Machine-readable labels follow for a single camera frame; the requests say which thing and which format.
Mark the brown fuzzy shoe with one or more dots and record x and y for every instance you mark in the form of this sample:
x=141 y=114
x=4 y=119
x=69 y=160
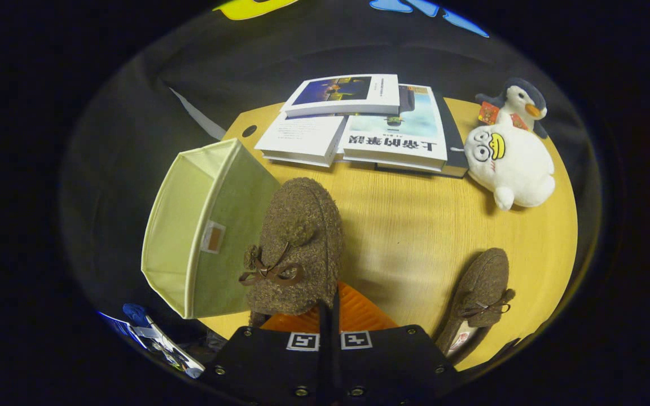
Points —
x=302 y=242
x=480 y=287

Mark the blue cloth item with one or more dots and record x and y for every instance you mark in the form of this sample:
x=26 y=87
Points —
x=135 y=314

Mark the black table grommet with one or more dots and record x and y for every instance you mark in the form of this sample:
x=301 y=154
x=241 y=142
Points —
x=249 y=131

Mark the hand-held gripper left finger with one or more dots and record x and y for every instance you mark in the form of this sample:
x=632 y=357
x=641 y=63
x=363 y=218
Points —
x=263 y=366

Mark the pale green fabric storage box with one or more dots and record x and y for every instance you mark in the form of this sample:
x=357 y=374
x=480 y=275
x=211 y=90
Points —
x=189 y=225

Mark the white duck plush toy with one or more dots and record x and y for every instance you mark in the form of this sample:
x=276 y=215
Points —
x=519 y=169

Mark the plain white book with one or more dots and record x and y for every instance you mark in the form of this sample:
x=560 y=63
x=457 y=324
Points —
x=302 y=138

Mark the penguin plush toy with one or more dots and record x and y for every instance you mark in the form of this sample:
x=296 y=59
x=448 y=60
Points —
x=519 y=101

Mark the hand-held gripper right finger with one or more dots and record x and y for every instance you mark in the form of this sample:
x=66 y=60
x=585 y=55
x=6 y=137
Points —
x=392 y=366

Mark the book with pale blue cover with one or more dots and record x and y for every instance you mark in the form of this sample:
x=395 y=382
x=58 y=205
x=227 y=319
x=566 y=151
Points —
x=398 y=135

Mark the white book with night photo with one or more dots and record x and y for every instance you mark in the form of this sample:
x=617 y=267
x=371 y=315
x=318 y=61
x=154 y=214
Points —
x=347 y=93

